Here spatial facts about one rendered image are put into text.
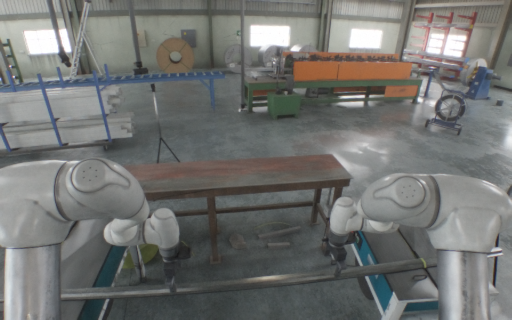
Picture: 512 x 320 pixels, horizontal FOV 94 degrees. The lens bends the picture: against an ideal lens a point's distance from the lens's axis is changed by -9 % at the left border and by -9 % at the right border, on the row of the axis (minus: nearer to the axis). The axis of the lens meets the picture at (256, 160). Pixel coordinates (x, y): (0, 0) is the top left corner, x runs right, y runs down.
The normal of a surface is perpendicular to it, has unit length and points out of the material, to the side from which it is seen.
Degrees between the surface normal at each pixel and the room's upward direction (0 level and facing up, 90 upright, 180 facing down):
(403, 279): 0
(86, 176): 40
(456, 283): 59
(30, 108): 90
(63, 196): 66
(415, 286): 0
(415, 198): 44
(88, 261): 0
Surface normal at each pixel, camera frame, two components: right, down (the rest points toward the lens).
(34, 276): 0.67, -0.17
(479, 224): -0.11, -0.20
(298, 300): 0.01, -0.89
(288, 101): 0.25, 0.47
